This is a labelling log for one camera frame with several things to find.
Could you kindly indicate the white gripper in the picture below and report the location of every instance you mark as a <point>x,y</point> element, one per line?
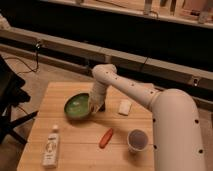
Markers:
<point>96,100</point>

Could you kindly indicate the green ceramic bowl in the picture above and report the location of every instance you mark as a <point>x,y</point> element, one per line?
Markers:
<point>76,107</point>

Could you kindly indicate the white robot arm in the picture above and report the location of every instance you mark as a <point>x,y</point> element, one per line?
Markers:
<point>177,137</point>

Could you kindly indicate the white sponge block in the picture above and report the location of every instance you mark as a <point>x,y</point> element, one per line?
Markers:
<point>125,107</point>

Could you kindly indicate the orange carrot toy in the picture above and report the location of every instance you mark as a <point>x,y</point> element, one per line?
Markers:
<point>106,138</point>

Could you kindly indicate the white paper cup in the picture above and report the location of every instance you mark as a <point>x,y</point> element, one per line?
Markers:
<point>137,141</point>

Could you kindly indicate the white plastic bottle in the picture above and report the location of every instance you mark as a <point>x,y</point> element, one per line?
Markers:
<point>51,150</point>

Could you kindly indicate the black chair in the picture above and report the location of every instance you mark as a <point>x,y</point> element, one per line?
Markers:
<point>11,95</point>

